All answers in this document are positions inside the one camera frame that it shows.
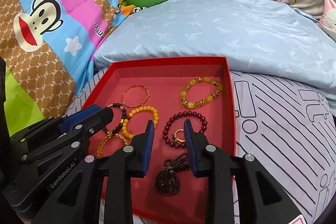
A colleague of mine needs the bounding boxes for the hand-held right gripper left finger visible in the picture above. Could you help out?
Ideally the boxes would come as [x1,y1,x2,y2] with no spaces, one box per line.
[33,120,155,224]

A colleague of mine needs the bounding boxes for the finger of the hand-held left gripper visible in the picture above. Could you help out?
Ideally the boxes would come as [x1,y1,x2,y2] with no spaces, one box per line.
[22,107,115,170]
[10,105,101,146]

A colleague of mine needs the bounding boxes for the dark red bead bracelet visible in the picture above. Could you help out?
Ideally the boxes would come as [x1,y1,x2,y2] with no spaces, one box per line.
[163,111,208,147]

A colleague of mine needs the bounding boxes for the pink cartoon face pillow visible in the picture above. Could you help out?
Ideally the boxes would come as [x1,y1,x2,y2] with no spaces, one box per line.
[318,0,336,41]

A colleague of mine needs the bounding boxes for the yellow bead bracelet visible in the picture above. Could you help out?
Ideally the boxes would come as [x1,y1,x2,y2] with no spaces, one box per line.
[121,106,160,139]

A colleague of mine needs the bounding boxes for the light blue pillow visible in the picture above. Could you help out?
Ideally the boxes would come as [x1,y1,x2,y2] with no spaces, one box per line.
[93,0,336,98]

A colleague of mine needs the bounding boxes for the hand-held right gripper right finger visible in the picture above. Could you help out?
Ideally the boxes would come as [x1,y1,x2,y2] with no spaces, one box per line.
[183,119,300,224]

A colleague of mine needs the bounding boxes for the red cardboard box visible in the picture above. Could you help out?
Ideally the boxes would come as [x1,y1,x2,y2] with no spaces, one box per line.
[79,56,238,223]

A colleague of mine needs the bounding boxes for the small garnet bead bracelet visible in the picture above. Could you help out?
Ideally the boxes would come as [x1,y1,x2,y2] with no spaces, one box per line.
[154,152,191,197]

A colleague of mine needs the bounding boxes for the yellow-green glass bead bracelet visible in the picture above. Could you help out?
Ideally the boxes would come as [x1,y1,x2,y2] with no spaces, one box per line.
[180,76,223,109]

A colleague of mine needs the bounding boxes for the thin gold bangle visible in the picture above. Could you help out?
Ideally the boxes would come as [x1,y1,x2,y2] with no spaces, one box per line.
[122,85,150,108]

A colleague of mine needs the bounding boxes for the gold hoop earring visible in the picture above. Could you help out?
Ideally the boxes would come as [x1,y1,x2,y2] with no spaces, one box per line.
[172,129,185,143]

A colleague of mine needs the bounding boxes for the amber clear bead bracelet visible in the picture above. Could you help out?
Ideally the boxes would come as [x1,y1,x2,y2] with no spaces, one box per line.
[97,133,130,158]

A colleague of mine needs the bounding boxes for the dark bead bracelet gold charms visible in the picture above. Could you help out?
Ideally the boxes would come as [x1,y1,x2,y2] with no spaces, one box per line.
[101,103,129,135]

